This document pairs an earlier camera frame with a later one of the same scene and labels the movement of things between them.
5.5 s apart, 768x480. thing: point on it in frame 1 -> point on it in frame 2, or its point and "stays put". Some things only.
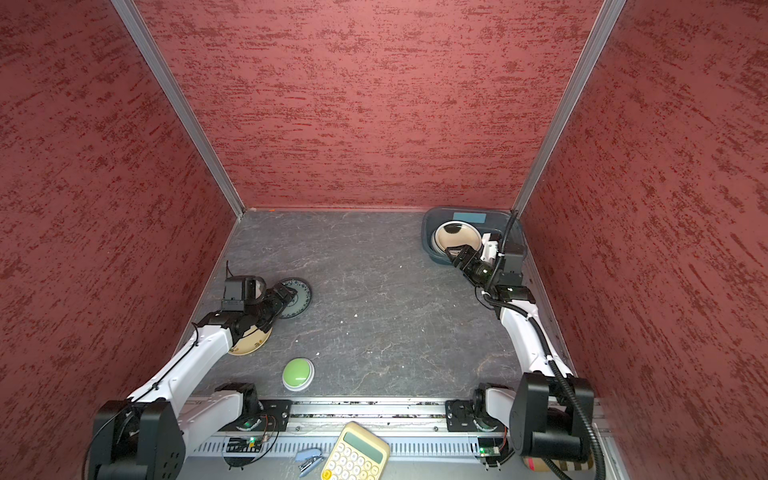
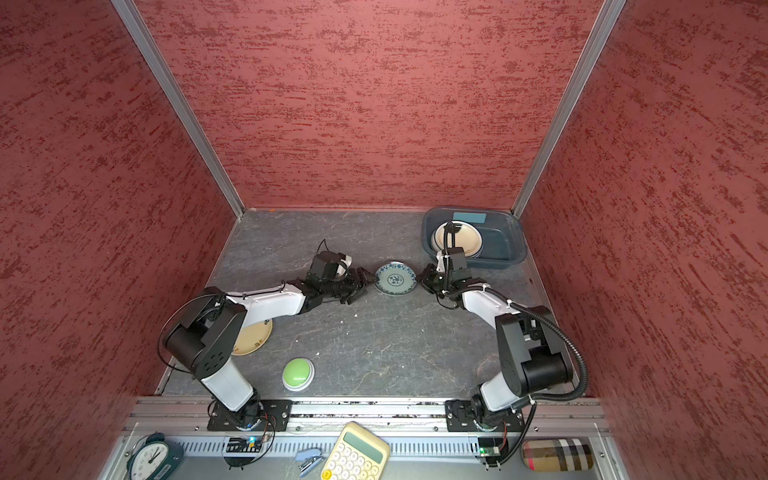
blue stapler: x=309 y=459 stays put
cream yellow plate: x=455 y=233 stays put
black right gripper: x=466 y=250 -> x=426 y=280
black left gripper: x=284 y=292 -> x=361 y=283
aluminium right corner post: x=605 y=25 stays put
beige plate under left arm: x=251 y=340 stays put
